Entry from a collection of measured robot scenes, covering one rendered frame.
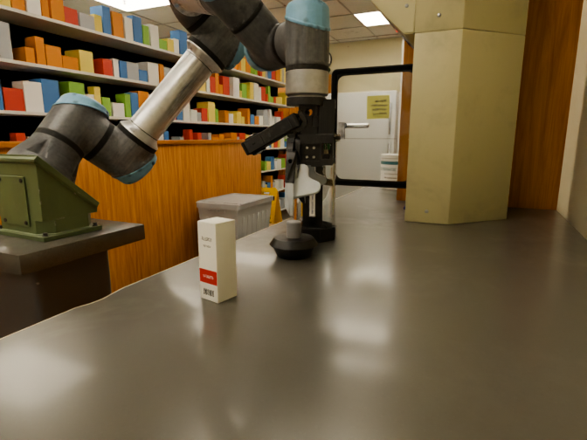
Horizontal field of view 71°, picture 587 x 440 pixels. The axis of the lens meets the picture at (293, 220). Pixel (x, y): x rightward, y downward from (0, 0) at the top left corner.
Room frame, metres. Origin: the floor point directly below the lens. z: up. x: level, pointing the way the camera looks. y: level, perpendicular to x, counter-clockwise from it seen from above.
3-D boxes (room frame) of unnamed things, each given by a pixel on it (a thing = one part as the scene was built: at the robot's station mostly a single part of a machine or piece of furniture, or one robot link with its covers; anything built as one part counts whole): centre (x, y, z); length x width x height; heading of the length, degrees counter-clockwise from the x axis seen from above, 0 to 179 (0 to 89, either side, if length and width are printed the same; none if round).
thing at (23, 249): (0.96, 0.60, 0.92); 0.32 x 0.32 x 0.04; 65
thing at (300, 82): (0.75, -0.02, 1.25); 0.08 x 0.08 x 0.05
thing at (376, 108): (1.43, -0.27, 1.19); 0.30 x 0.01 x 0.40; 65
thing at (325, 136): (0.75, -0.03, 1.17); 0.09 x 0.08 x 0.12; 81
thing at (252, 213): (3.42, 0.48, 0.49); 0.60 x 0.42 x 0.33; 156
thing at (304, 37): (0.75, -0.02, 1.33); 0.09 x 0.08 x 0.11; 37
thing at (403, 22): (1.25, -0.31, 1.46); 0.32 x 0.12 x 0.10; 156
